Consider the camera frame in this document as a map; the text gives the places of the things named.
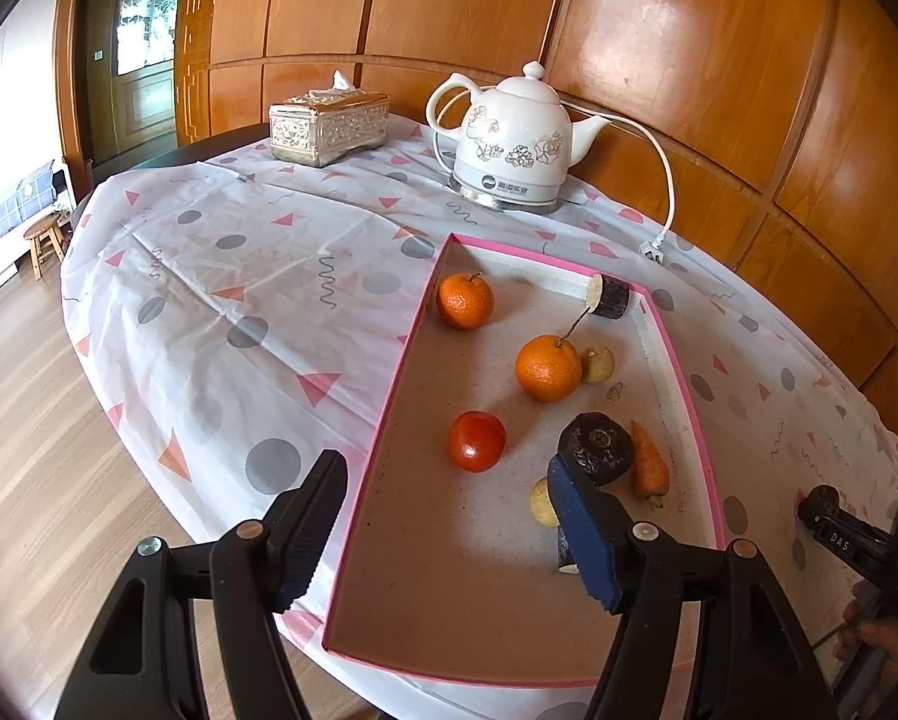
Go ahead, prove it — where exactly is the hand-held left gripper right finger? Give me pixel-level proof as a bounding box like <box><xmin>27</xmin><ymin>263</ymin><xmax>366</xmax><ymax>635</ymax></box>
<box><xmin>546</xmin><ymin>454</ymin><xmax>840</xmax><ymax>720</ymax></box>

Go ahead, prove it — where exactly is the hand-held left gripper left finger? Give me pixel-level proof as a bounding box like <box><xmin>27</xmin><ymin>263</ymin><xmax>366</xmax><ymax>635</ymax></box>
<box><xmin>55</xmin><ymin>450</ymin><xmax>349</xmax><ymax>720</ymax></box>

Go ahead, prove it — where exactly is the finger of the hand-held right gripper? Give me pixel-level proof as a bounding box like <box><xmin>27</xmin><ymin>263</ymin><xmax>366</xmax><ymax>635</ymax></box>
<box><xmin>798</xmin><ymin>511</ymin><xmax>896</xmax><ymax>567</ymax></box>

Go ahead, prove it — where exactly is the small dark cut piece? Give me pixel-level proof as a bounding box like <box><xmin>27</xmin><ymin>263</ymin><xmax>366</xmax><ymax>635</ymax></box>
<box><xmin>554</xmin><ymin>525</ymin><xmax>581</xmax><ymax>577</ymax></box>

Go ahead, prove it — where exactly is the small yellow round fruit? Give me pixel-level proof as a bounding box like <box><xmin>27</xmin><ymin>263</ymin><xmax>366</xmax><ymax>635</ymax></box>
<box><xmin>529</xmin><ymin>476</ymin><xmax>562</xmax><ymax>527</ymax></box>

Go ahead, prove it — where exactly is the large dark round fruit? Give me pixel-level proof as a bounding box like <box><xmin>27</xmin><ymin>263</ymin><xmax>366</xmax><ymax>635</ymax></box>
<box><xmin>558</xmin><ymin>412</ymin><xmax>635</xmax><ymax>487</ymax></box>

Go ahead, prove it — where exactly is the small orange carrot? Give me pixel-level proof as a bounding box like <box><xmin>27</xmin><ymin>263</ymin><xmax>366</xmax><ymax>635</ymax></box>
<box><xmin>629</xmin><ymin>420</ymin><xmax>671</xmax><ymax>507</ymax></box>

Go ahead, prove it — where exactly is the pink shallow cardboard box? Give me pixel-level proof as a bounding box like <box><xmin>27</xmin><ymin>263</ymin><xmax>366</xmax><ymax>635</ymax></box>
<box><xmin>321</xmin><ymin>232</ymin><xmax>728</xmax><ymax>689</ymax></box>

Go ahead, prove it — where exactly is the red tomato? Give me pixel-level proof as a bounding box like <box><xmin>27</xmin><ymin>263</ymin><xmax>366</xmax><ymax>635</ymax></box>
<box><xmin>448</xmin><ymin>410</ymin><xmax>508</xmax><ymax>473</ymax></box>

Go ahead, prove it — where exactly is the yellow-green small fruit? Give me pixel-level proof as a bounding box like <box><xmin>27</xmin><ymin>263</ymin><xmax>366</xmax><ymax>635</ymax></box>
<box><xmin>580</xmin><ymin>346</ymin><xmax>615</xmax><ymax>385</ymax></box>

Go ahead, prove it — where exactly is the large orange with stem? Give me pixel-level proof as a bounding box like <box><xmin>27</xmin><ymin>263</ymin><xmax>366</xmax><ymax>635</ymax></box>
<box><xmin>514</xmin><ymin>307</ymin><xmax>592</xmax><ymax>403</ymax></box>

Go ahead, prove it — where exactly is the dark cylinder piece pale face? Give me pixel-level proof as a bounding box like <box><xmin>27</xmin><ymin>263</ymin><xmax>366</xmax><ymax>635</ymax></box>
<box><xmin>585</xmin><ymin>275</ymin><xmax>631</xmax><ymax>320</ymax></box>

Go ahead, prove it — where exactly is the small orange tangerine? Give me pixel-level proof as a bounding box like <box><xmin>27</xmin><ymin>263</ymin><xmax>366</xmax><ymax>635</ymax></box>
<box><xmin>436</xmin><ymin>271</ymin><xmax>495</xmax><ymax>331</ymax></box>

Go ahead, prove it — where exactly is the person's right hand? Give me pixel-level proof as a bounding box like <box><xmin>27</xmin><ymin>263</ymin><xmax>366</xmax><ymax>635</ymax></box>
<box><xmin>831</xmin><ymin>598</ymin><xmax>898</xmax><ymax>683</ymax></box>

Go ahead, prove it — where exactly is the white patterned tablecloth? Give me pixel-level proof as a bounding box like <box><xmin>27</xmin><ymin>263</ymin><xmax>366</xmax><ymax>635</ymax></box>
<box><xmin>60</xmin><ymin>112</ymin><xmax>898</xmax><ymax>720</ymax></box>

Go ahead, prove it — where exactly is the silver kettle base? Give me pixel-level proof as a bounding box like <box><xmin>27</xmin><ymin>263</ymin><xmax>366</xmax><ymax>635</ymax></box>
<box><xmin>449</xmin><ymin>165</ymin><xmax>562</xmax><ymax>212</ymax></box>

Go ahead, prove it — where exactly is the silver embossed tissue box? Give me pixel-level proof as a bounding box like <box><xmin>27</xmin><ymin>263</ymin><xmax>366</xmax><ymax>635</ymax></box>
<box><xmin>268</xmin><ymin>90</ymin><xmax>390</xmax><ymax>167</ymax></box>

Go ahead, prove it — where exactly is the small wooden stool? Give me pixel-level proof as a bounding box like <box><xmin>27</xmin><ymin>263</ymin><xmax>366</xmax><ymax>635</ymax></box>
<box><xmin>23</xmin><ymin>214</ymin><xmax>67</xmax><ymax>282</ymax></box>

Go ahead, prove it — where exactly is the white floral ceramic kettle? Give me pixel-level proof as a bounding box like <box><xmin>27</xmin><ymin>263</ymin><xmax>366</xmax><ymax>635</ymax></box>
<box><xmin>426</xmin><ymin>60</ymin><xmax>613</xmax><ymax>200</ymax></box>

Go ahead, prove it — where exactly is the wooden glass door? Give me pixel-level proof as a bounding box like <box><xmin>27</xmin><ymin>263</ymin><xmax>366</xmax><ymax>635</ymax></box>
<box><xmin>81</xmin><ymin>0</ymin><xmax>184</xmax><ymax>166</ymax></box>

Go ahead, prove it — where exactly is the white power cable with plug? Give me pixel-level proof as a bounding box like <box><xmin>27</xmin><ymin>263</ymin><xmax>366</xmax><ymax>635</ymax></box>
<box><xmin>554</xmin><ymin>94</ymin><xmax>679</xmax><ymax>265</ymax></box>

